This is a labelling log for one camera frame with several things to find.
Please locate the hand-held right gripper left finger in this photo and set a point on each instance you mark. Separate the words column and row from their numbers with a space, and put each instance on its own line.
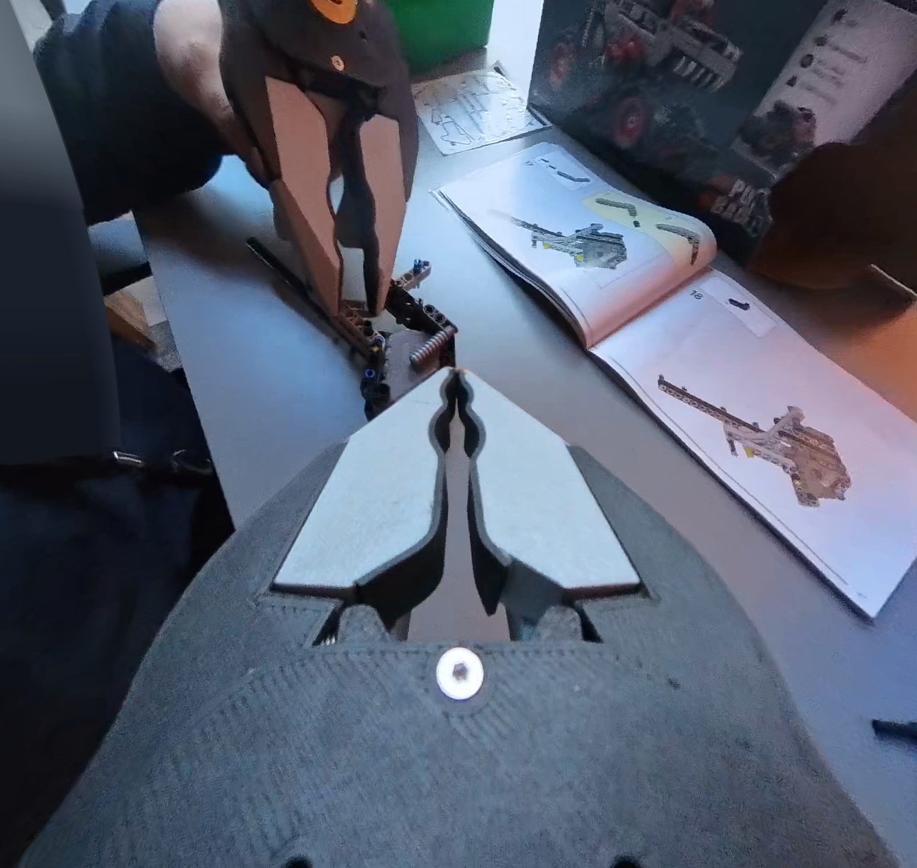
column 372, row 510

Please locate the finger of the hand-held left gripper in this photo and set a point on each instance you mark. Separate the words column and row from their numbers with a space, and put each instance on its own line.
column 304, row 187
column 383, row 187

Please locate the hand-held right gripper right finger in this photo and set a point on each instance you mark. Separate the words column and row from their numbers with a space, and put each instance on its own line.
column 544, row 517

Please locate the grey and black lego assembly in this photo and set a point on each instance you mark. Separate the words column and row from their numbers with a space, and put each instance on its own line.
column 412, row 309

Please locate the person's left forearm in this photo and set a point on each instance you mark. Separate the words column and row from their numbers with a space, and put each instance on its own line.
column 100, row 115

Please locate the open lego instruction booklet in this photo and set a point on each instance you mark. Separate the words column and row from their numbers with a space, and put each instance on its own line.
column 645, row 352

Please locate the dark lego set box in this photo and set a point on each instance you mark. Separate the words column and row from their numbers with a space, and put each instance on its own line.
column 666, row 65

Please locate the small black lego pin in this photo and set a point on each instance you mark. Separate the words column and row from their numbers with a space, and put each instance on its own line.
column 895, row 730

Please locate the person's left hand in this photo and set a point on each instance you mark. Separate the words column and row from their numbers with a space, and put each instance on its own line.
column 197, row 72

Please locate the white sticker sheet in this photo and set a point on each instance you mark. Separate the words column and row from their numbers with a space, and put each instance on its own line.
column 473, row 112

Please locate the green plastic bin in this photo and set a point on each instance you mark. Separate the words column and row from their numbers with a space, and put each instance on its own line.
column 437, row 1

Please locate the person's dark clothing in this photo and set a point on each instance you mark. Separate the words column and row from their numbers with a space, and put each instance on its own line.
column 86, row 596

